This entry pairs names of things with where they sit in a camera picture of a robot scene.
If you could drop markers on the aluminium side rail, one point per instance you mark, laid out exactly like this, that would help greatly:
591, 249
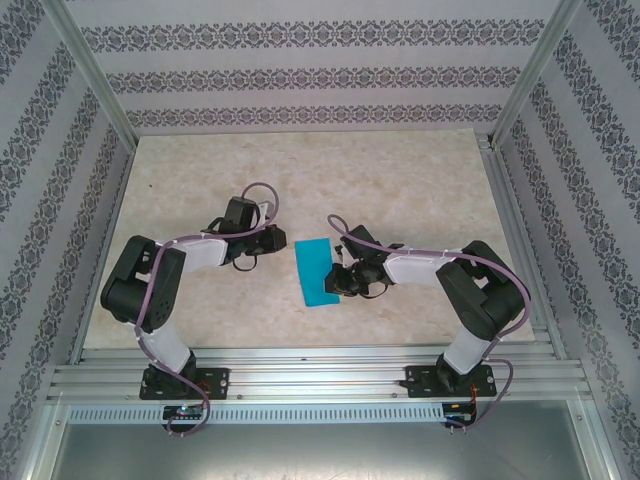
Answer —
514, 225
106, 240

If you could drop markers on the aluminium lower frame bar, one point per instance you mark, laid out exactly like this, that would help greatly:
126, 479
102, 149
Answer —
595, 440
42, 440

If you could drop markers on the grey metal sheet panel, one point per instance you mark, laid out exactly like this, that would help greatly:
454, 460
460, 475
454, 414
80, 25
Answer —
320, 455

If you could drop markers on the blue square paper sheet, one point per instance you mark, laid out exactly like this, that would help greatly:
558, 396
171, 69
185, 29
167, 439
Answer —
312, 270

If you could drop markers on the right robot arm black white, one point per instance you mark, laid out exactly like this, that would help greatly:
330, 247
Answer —
480, 300

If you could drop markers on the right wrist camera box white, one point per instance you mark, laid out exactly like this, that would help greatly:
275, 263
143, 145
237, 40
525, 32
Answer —
341, 252

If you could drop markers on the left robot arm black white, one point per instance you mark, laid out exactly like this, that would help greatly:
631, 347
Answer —
145, 290

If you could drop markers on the aluminium mounting rail beam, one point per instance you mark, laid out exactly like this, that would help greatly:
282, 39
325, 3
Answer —
320, 375

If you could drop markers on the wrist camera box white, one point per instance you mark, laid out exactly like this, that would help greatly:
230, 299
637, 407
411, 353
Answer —
341, 252
263, 210

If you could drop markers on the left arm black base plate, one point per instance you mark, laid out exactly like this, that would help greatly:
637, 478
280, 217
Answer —
220, 380

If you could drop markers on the aluminium frame post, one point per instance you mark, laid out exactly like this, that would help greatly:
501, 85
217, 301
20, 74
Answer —
92, 70
537, 70

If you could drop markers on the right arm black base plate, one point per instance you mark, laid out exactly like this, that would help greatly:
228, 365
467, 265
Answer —
485, 382

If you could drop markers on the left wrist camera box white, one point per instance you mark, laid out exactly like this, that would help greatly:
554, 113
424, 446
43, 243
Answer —
263, 210

